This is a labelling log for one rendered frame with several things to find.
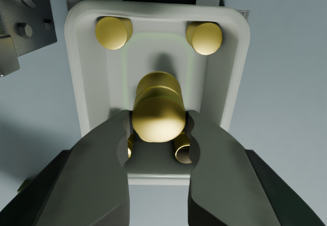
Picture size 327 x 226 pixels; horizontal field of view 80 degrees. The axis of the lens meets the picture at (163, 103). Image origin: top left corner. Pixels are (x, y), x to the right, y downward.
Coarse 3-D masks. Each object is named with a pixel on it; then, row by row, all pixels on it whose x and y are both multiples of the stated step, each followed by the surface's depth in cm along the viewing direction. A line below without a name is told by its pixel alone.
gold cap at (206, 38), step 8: (192, 24) 23; (200, 24) 20; (208, 24) 20; (216, 24) 21; (192, 32) 21; (200, 32) 21; (208, 32) 21; (216, 32) 21; (192, 40) 21; (200, 40) 21; (208, 40) 21; (216, 40) 21; (200, 48) 21; (208, 48) 21; (216, 48) 21
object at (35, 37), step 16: (0, 0) 13; (16, 0) 14; (32, 0) 15; (48, 0) 19; (0, 16) 13; (16, 16) 14; (32, 16) 16; (48, 16) 19; (0, 32) 14; (16, 32) 14; (32, 32) 16; (48, 32) 19; (16, 48) 14; (32, 48) 16
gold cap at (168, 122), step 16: (144, 80) 14; (160, 80) 13; (176, 80) 15; (144, 96) 12; (160, 96) 11; (176, 96) 12; (144, 112) 12; (160, 112) 12; (176, 112) 12; (144, 128) 12; (160, 128) 12; (176, 128) 12
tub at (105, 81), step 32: (96, 0) 17; (64, 32) 18; (160, 32) 25; (224, 32) 21; (96, 64) 23; (128, 64) 26; (160, 64) 27; (192, 64) 27; (224, 64) 22; (96, 96) 24; (128, 96) 29; (192, 96) 29; (224, 96) 22; (224, 128) 23; (128, 160) 29; (160, 160) 29
